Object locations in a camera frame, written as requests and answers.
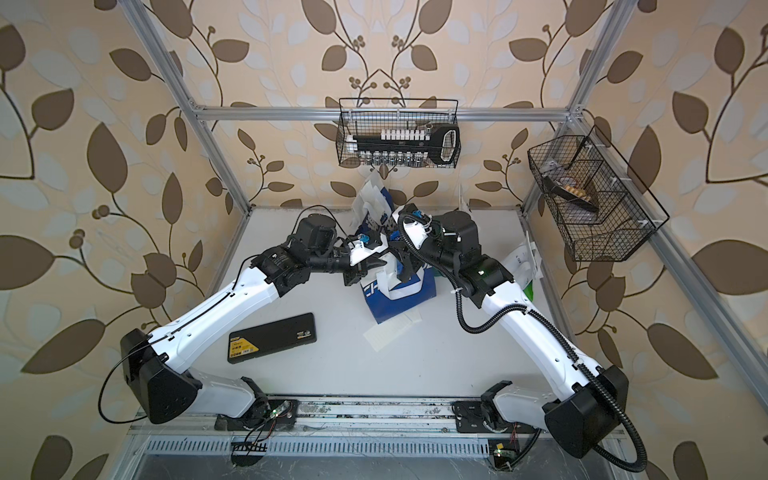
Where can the back wall wire basket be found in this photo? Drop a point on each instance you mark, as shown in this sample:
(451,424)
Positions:
(367,114)

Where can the wall wire basket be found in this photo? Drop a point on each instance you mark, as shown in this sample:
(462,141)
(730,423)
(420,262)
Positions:
(629,213)
(367,114)

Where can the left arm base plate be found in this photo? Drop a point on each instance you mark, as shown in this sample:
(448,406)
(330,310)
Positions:
(263,413)

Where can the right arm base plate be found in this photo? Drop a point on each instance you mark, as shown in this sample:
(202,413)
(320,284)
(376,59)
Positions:
(475,417)

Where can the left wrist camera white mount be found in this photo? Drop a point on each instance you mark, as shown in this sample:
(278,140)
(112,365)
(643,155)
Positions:
(365,246)

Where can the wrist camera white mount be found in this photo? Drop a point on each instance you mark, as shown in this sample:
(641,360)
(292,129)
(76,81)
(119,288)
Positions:
(417,226)
(365,246)

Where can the dark brush in basket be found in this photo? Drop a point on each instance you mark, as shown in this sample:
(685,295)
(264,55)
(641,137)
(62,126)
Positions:
(569,198)

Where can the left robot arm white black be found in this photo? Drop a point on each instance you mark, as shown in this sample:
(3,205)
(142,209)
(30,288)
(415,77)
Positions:
(158,366)

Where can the pale yellow receipt sheet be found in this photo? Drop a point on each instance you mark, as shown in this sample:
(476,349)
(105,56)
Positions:
(385,333)

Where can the large blue white tote bag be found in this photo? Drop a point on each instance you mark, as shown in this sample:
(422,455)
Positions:
(372,206)

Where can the right wall wire basket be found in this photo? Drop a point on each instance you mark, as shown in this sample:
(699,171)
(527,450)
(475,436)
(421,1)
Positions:
(629,213)

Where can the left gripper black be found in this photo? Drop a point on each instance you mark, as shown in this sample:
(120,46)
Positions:
(356,271)

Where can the black socket tool set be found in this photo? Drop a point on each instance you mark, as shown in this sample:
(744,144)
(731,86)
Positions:
(426,146)

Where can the aluminium rail front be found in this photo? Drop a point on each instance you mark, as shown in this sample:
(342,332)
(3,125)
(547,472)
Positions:
(347,426)

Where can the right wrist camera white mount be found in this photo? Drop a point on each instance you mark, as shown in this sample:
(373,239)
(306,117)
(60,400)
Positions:
(417,226)

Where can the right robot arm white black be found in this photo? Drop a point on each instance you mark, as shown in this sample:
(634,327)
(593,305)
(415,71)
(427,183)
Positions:
(585,409)

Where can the black flat box yellow label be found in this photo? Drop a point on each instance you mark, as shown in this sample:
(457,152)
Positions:
(271,338)

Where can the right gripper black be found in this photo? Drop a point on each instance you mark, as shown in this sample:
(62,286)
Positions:
(404,253)

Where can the green white tissue pack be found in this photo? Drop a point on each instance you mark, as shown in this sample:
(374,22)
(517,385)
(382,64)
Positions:
(524,263)

